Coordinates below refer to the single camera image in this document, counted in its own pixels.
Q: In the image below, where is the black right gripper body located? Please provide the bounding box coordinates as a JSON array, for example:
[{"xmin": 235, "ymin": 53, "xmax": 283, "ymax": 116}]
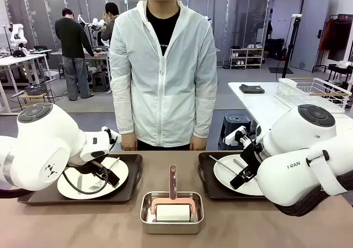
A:
[{"xmin": 238, "ymin": 142, "xmax": 265, "ymax": 175}]

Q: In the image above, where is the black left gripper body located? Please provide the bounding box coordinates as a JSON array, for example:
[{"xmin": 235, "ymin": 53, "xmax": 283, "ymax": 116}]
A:
[{"xmin": 88, "ymin": 150, "xmax": 111, "ymax": 177}]

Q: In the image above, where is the white round plate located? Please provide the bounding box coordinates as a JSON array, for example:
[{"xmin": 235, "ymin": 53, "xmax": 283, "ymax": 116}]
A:
[
  {"xmin": 213, "ymin": 153, "xmax": 265, "ymax": 196},
  {"xmin": 57, "ymin": 156, "xmax": 130, "ymax": 200}
]

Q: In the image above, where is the dark brown serving tray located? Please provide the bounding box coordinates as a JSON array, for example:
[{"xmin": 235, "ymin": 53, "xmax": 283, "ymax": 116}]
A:
[
  {"xmin": 197, "ymin": 150, "xmax": 272, "ymax": 202},
  {"xmin": 17, "ymin": 153, "xmax": 144, "ymax": 206}
]

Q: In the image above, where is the pink lint roller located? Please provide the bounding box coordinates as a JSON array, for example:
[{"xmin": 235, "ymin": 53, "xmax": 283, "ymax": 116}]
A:
[{"xmin": 149, "ymin": 164, "xmax": 197, "ymax": 223}]

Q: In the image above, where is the person's right forearm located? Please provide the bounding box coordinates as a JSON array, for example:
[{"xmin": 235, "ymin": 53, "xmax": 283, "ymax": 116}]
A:
[{"xmin": 110, "ymin": 77, "xmax": 136, "ymax": 135}]

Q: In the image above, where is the person's left forearm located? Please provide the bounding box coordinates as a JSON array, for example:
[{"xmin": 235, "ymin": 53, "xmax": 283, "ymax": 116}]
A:
[{"xmin": 192, "ymin": 93, "xmax": 218, "ymax": 138}]

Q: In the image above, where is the person's right hand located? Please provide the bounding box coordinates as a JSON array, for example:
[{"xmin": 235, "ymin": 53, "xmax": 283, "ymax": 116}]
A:
[{"xmin": 121, "ymin": 133, "xmax": 138, "ymax": 152}]

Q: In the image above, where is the person's left hand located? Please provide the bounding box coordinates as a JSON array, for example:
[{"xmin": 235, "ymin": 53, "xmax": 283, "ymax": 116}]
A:
[{"xmin": 192, "ymin": 136, "xmax": 208, "ymax": 151}]

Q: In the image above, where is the dark blue plastic stool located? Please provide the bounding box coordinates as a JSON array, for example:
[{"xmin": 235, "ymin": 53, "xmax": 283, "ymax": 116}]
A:
[{"xmin": 217, "ymin": 114, "xmax": 253, "ymax": 151}]

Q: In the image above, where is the white side table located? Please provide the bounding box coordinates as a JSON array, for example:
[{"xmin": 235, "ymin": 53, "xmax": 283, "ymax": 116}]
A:
[{"xmin": 227, "ymin": 81, "xmax": 353, "ymax": 135}]

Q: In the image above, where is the folded black cloth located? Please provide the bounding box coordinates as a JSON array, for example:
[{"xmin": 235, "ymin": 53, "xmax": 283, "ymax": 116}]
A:
[{"xmin": 238, "ymin": 83, "xmax": 266, "ymax": 95}]

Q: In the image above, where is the gray plastic stool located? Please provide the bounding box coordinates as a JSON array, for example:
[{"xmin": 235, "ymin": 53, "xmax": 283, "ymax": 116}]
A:
[{"xmin": 92, "ymin": 71, "xmax": 110, "ymax": 93}]

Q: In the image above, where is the rectangular stainless steel container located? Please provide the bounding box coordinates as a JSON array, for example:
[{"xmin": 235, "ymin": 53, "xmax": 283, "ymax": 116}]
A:
[{"xmin": 140, "ymin": 191, "xmax": 205, "ymax": 235}]

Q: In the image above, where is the person in white jacket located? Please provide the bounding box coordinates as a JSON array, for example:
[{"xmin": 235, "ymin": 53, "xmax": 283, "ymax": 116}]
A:
[{"xmin": 109, "ymin": 0, "xmax": 218, "ymax": 152}]

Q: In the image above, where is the gray background work table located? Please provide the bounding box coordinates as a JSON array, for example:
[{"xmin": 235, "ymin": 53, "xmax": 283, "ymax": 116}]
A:
[{"xmin": 50, "ymin": 48, "xmax": 111, "ymax": 92}]

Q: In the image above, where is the low metal shelf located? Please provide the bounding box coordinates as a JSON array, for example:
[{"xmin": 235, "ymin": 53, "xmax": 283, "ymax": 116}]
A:
[{"xmin": 9, "ymin": 89, "xmax": 56, "ymax": 112}]

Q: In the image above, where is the wooden shoe rack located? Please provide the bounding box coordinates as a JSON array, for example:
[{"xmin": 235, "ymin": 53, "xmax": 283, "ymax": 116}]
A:
[{"xmin": 229, "ymin": 47, "xmax": 265, "ymax": 69}]

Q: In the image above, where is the black bag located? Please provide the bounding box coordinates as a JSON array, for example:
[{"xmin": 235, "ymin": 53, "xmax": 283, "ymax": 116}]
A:
[{"xmin": 265, "ymin": 37, "xmax": 285, "ymax": 60}]

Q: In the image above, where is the black pole stand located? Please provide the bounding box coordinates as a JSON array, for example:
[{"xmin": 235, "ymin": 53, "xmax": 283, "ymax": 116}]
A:
[{"xmin": 275, "ymin": 14, "xmax": 302, "ymax": 75}]

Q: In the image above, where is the man in dark sweater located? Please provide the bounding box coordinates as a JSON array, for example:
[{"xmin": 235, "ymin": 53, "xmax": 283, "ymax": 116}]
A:
[{"xmin": 54, "ymin": 7, "xmax": 95, "ymax": 102}]

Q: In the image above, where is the black utility cart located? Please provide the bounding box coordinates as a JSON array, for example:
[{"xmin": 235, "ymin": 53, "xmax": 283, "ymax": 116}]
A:
[{"xmin": 327, "ymin": 63, "xmax": 353, "ymax": 85}]

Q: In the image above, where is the white workbench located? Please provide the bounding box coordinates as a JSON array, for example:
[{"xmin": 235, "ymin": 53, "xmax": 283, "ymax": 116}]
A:
[{"xmin": 0, "ymin": 48, "xmax": 54, "ymax": 115}]

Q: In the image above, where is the man in gray hoodie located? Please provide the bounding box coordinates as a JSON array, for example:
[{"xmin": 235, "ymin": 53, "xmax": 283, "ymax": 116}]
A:
[{"xmin": 100, "ymin": 2, "xmax": 120, "ymax": 48}]

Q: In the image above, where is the red hanging jacket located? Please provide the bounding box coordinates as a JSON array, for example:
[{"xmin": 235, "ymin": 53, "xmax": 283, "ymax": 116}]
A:
[{"xmin": 319, "ymin": 18, "xmax": 335, "ymax": 52}]

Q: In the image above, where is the black hanging garment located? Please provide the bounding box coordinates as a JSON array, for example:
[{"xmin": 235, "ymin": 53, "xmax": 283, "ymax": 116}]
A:
[{"xmin": 328, "ymin": 18, "xmax": 353, "ymax": 62}]

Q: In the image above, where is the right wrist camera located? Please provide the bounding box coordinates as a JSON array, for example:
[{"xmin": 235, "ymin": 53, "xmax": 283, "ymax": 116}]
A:
[{"xmin": 224, "ymin": 126, "xmax": 248, "ymax": 147}]

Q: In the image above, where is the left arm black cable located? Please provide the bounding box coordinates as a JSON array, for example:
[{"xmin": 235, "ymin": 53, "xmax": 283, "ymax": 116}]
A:
[{"xmin": 62, "ymin": 164, "xmax": 109, "ymax": 196}]

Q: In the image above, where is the right arm black cable sleeve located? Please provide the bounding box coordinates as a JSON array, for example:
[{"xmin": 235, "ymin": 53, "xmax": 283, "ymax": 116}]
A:
[{"xmin": 275, "ymin": 170, "xmax": 353, "ymax": 217}]

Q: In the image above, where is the white wire dish rack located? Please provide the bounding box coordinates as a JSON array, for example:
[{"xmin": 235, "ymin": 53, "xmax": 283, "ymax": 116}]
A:
[{"xmin": 274, "ymin": 77, "xmax": 353, "ymax": 114}]

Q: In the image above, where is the black wire basket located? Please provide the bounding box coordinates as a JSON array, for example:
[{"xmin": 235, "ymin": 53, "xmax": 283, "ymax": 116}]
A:
[{"xmin": 24, "ymin": 84, "xmax": 48, "ymax": 96}]

